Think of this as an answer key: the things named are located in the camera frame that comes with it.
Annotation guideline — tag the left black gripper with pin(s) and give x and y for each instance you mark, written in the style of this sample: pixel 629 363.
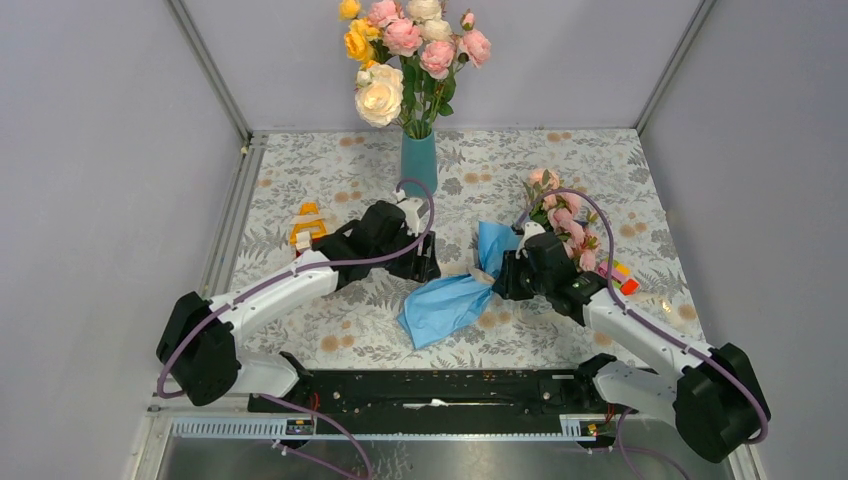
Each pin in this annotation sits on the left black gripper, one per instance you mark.
pixel 419 268

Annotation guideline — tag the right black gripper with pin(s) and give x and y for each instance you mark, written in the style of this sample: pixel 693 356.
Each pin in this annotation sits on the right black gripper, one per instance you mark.
pixel 506 285

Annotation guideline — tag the pink flowers bunch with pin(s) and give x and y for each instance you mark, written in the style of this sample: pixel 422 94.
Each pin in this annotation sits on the pink flowers bunch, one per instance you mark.
pixel 563 214

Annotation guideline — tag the cream ribbon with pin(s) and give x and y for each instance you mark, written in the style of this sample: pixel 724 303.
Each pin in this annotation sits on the cream ribbon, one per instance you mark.
pixel 485 267

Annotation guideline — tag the blue wrapping paper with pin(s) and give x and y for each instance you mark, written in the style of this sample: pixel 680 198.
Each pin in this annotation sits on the blue wrapping paper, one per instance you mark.
pixel 443 306

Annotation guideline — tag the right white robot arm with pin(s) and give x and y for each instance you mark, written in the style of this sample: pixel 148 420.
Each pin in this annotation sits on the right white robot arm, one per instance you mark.
pixel 710 395

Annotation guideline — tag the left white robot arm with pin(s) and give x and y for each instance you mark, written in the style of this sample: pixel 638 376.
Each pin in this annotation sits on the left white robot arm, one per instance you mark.
pixel 203 346

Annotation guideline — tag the teal ceramic vase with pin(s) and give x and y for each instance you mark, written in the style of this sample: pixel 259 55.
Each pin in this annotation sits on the teal ceramic vase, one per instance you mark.
pixel 418 164

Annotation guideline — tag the flower bouquet in vase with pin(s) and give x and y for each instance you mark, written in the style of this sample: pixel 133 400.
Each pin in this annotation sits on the flower bouquet in vase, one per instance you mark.
pixel 409 57

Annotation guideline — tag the yellow red toy block car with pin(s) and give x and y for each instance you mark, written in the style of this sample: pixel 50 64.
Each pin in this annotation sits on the yellow red toy block car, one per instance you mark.
pixel 306 227

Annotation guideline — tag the colourful stacked toy bricks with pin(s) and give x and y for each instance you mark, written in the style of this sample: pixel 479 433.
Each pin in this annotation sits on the colourful stacked toy bricks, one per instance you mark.
pixel 621 277

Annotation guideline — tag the floral patterned table mat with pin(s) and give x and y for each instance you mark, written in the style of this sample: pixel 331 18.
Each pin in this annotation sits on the floral patterned table mat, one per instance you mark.
pixel 481 176

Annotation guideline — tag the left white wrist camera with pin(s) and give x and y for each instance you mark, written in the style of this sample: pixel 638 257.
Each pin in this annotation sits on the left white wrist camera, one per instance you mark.
pixel 414 209

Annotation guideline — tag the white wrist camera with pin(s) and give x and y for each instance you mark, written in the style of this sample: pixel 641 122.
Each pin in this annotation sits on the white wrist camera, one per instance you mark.
pixel 530 230
pixel 414 209

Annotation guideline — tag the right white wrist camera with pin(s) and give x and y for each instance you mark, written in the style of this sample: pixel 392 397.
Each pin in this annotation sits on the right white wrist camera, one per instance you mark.
pixel 530 230

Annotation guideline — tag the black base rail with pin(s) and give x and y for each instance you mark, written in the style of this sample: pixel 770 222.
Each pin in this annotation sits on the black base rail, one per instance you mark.
pixel 451 402

